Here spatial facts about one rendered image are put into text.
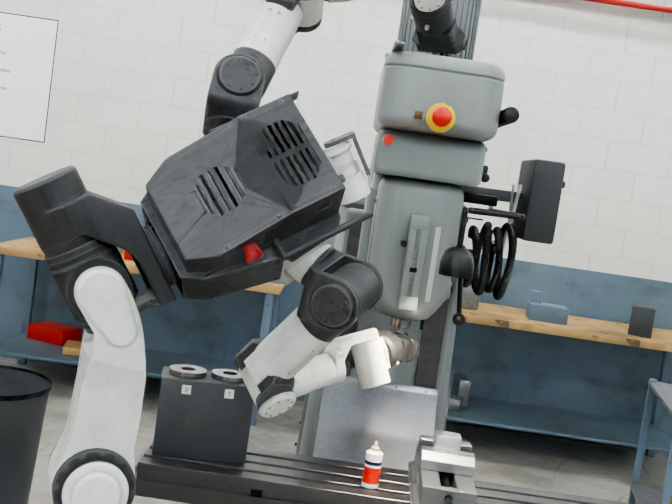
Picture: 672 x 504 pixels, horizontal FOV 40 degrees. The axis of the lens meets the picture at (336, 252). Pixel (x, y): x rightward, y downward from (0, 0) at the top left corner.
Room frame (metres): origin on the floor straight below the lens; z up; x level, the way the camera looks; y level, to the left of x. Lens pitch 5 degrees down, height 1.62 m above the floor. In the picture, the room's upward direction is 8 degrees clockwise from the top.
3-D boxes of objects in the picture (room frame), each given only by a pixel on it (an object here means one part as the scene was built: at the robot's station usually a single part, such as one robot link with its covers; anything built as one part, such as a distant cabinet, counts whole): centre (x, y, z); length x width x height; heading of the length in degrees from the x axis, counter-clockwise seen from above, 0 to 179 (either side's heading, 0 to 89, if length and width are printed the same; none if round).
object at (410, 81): (2.16, -0.18, 1.81); 0.47 x 0.26 x 0.16; 0
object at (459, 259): (1.91, -0.25, 1.47); 0.07 x 0.07 x 0.06
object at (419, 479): (2.11, -0.33, 0.96); 0.35 x 0.15 x 0.11; 177
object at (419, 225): (2.03, -0.17, 1.45); 0.04 x 0.04 x 0.21; 0
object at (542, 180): (2.44, -0.51, 1.62); 0.20 x 0.09 x 0.21; 0
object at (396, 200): (2.15, -0.18, 1.47); 0.21 x 0.19 x 0.32; 90
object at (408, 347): (2.06, -0.15, 1.24); 0.13 x 0.12 x 0.10; 71
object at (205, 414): (2.17, 0.26, 1.00); 0.22 x 0.12 x 0.20; 100
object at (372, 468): (2.10, -0.16, 0.96); 0.04 x 0.04 x 0.11
